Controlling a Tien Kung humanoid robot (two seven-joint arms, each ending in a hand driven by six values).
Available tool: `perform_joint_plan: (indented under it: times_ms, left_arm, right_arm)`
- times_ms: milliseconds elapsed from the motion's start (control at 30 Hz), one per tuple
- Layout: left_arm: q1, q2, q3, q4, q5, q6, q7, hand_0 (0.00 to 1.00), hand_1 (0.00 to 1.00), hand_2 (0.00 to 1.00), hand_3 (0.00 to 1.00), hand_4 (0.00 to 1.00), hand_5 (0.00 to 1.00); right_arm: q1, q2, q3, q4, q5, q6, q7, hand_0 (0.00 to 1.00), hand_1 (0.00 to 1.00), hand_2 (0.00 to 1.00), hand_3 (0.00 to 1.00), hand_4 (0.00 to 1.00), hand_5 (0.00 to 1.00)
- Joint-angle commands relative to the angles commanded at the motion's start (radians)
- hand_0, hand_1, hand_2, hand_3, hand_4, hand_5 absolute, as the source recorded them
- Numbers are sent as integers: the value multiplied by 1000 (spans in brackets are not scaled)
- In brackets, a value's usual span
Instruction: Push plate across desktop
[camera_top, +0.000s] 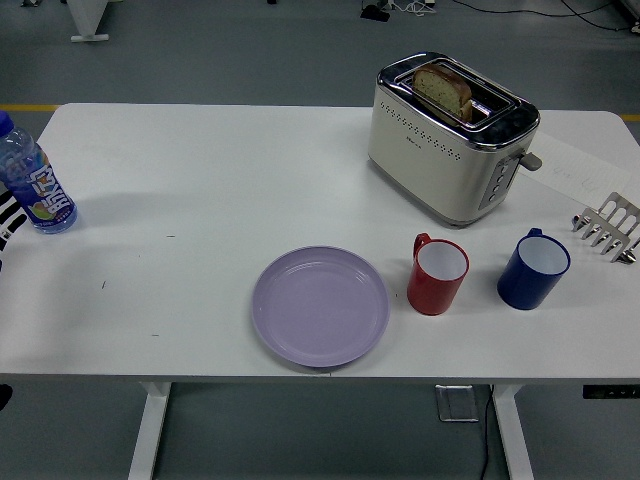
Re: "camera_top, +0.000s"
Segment white furniture base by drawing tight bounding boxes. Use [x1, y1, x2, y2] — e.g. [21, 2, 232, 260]
[67, 0, 111, 43]

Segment black floor cable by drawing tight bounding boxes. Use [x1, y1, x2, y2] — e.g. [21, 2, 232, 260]
[452, 0, 640, 34]

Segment red mug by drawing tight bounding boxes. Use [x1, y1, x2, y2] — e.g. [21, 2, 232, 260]
[406, 232, 471, 317]

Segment slice of bread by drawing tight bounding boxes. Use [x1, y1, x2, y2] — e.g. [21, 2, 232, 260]
[411, 62, 474, 122]

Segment blue drink bottle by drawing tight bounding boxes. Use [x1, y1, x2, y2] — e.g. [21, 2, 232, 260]
[0, 110, 79, 236]

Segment cream and chrome toaster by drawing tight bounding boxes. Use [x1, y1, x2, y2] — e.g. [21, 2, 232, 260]
[367, 50, 544, 229]

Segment white paper sheet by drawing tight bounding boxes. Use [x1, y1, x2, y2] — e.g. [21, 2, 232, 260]
[522, 130, 632, 206]

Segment clear plastic bracket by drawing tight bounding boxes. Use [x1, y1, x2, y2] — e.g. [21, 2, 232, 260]
[434, 383, 480, 424]

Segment purple plate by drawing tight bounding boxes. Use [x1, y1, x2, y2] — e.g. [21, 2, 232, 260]
[251, 245, 391, 370]

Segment white tangled cables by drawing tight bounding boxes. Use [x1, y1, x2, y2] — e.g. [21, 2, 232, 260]
[389, 0, 437, 16]

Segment black power cable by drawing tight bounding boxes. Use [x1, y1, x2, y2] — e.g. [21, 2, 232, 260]
[478, 383, 496, 480]

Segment black table control panel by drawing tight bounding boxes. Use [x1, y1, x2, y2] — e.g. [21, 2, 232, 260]
[582, 384, 640, 400]

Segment silver metal cutlery rack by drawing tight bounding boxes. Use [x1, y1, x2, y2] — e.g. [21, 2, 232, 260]
[571, 191, 640, 265]

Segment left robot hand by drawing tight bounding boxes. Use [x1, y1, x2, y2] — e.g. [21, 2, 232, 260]
[0, 191, 30, 274]

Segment blue mug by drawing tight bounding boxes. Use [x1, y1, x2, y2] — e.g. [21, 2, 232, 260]
[496, 227, 572, 311]

